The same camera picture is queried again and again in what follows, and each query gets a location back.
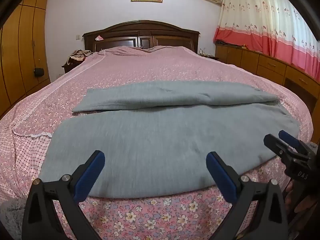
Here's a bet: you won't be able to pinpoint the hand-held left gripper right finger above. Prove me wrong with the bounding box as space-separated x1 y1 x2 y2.
206 151 289 240

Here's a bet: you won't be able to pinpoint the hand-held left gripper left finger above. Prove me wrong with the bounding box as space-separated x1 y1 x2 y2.
22 150 105 240

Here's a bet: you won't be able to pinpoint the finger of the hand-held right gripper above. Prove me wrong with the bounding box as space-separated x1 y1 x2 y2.
263 134 310 164
278 130 303 151

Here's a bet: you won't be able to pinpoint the grey pants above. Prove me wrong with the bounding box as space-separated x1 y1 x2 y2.
39 80 300 198

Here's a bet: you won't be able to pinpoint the person's right hand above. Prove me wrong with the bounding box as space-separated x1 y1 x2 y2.
285 180 320 217

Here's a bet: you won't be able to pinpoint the long low wooden cabinet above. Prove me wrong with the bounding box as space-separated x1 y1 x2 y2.
215 44 320 115

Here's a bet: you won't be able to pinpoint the grey fluffy rug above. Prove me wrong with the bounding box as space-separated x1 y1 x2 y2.
0 199 25 240

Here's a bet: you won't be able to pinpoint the pink floral bedspread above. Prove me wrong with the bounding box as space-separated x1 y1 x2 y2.
0 45 314 240

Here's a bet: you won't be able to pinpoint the pile of clothes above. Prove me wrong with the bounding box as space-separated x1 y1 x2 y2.
65 49 92 68

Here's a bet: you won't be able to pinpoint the cream and red curtain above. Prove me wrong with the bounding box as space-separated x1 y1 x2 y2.
213 0 320 82

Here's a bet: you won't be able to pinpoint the wooden wardrobe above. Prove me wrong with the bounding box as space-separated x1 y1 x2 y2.
0 0 51 118

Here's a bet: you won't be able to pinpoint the dark wooden headboard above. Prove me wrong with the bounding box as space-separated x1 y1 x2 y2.
82 20 200 53

